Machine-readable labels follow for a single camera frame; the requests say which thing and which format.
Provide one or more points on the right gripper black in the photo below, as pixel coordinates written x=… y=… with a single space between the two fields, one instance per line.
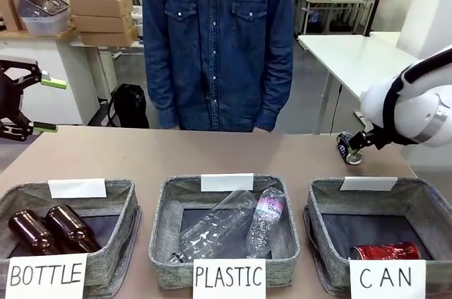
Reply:
x=379 y=136

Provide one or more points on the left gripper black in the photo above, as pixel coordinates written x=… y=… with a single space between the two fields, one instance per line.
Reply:
x=8 y=97

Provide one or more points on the crushed blue can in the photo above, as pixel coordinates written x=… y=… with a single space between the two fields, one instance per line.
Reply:
x=342 y=147

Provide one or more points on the crushed red can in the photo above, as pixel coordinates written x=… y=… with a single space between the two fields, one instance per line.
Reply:
x=388 y=251

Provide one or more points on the small pink-label plastic bottle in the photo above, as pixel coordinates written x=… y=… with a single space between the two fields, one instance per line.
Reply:
x=265 y=221

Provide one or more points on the brown glass bottle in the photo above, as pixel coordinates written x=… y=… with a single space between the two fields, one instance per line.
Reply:
x=70 y=226
x=30 y=230

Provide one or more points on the large clear plastic bottle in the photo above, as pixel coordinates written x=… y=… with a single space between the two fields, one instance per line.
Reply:
x=215 y=224

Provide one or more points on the person's left forearm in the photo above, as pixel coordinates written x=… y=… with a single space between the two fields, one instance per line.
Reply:
x=277 y=94

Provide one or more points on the person's right forearm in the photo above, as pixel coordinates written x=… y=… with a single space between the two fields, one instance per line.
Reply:
x=160 y=94

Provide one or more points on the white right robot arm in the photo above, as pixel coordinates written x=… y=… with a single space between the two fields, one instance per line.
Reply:
x=416 y=108

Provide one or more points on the white label on can basket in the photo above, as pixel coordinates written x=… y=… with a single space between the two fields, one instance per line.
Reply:
x=369 y=183

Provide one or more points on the grey fabric can basket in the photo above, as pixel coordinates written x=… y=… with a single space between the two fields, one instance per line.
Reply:
x=318 y=221

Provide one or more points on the white label on bottle basket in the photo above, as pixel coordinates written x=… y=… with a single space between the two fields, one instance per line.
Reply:
x=77 y=188

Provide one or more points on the white label on plastic basket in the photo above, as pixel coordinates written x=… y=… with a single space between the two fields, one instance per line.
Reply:
x=227 y=182

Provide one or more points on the paper sign CAN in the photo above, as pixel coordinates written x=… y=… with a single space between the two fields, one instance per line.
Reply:
x=386 y=278

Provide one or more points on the grey fabric bottle basket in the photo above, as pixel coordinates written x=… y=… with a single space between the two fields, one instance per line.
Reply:
x=113 y=242

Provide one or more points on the grey fabric plastic basket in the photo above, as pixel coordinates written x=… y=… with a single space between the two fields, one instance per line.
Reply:
x=166 y=221

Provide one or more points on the white desk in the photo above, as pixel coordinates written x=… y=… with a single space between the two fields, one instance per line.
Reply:
x=53 y=58

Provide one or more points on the clear plastic bin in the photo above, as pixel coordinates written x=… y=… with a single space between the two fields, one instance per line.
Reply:
x=46 y=25

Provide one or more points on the white table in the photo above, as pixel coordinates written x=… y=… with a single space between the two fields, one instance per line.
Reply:
x=353 y=55

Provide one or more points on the small cardboard box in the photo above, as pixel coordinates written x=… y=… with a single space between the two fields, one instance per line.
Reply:
x=8 y=12

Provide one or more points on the black backpack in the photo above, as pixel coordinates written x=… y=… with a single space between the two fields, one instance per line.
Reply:
x=129 y=106

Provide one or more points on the flat cardboard box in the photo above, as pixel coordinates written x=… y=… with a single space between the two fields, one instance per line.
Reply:
x=102 y=23
x=109 y=37

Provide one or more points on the background grey table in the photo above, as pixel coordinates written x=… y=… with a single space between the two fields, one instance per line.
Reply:
x=332 y=4

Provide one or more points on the person in denim shirt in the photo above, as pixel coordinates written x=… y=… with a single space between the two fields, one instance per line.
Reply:
x=219 y=48

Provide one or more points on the paper sign BOTTLE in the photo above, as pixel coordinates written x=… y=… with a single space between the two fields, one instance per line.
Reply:
x=46 y=274

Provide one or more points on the paper sign PLASTIC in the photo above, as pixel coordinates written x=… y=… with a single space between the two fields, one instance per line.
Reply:
x=229 y=278

